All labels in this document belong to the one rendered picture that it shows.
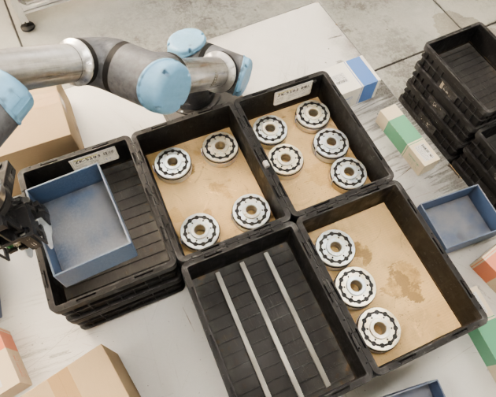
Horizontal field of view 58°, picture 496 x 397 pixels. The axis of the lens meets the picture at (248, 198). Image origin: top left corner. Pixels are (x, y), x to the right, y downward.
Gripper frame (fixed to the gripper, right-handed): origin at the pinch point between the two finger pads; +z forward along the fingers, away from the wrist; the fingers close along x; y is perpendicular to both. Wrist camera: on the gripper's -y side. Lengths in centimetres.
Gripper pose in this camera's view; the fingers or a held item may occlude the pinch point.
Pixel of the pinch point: (42, 234)
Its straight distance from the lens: 96.1
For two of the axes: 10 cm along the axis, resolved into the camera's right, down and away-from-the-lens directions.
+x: 9.0, -4.1, 1.3
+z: 0.6, 4.1, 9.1
